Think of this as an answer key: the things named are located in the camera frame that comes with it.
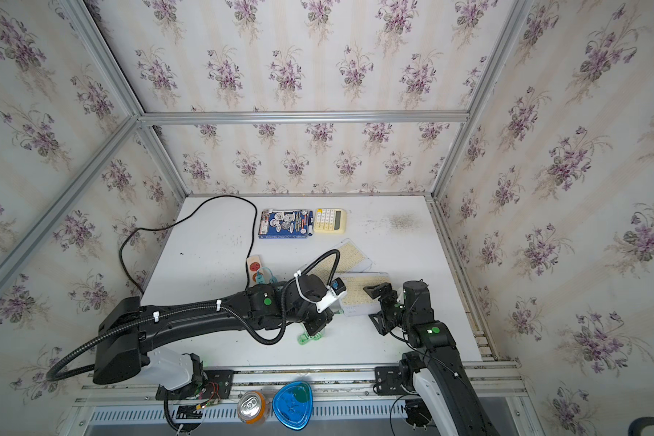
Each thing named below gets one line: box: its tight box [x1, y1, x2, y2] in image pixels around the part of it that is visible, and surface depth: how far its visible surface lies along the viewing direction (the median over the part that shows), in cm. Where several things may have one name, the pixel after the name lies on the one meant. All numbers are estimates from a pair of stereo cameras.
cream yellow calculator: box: [313, 208, 347, 235], surface depth 110 cm
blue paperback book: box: [257, 208, 309, 239], surface depth 109 cm
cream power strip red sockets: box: [247, 254, 263, 287], surface depth 97 cm
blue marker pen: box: [307, 210, 314, 237], surface depth 110 cm
